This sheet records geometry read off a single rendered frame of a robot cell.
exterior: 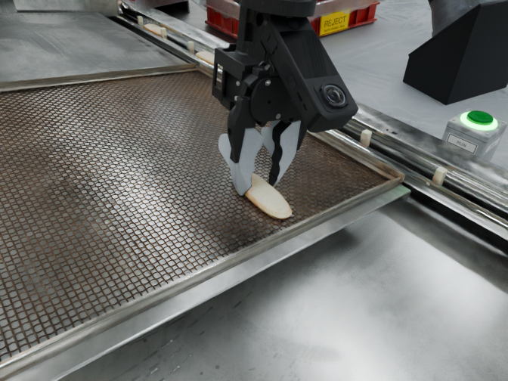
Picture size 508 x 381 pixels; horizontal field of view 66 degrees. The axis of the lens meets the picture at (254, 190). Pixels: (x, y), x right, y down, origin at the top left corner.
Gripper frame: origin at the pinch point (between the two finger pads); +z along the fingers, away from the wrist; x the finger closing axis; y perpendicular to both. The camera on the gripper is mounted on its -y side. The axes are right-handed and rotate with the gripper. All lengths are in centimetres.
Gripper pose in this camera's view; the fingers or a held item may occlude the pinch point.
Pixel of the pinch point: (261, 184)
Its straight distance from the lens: 45.8
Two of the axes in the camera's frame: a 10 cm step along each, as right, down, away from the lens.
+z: -1.3, 8.2, 5.5
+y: -5.4, -5.3, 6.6
